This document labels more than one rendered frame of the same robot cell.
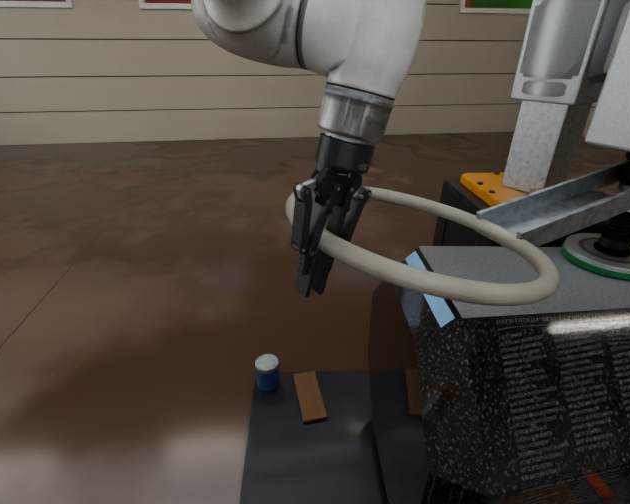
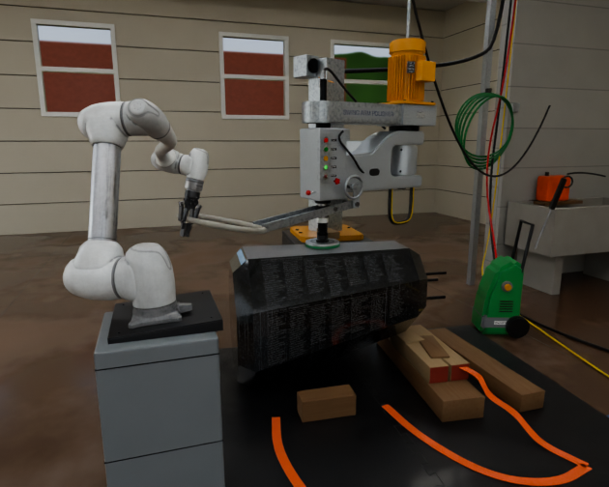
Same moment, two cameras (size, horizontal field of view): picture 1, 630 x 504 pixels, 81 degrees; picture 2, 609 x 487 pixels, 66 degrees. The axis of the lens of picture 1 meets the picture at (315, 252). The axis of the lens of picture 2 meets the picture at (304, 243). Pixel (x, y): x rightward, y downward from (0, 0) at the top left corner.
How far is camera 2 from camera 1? 1.95 m
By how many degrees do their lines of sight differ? 19
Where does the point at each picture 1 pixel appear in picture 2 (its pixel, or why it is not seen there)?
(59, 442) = (32, 389)
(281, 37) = (174, 167)
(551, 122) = not seen: hidden behind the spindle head
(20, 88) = not seen: outside the picture
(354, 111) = (192, 183)
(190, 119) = (83, 211)
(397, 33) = (200, 167)
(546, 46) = not seen: hidden behind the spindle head
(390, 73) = (200, 175)
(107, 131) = not seen: outside the picture
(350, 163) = (192, 195)
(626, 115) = (305, 186)
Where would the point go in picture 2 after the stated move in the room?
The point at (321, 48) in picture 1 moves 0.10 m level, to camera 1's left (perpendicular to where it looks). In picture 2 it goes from (184, 170) to (162, 170)
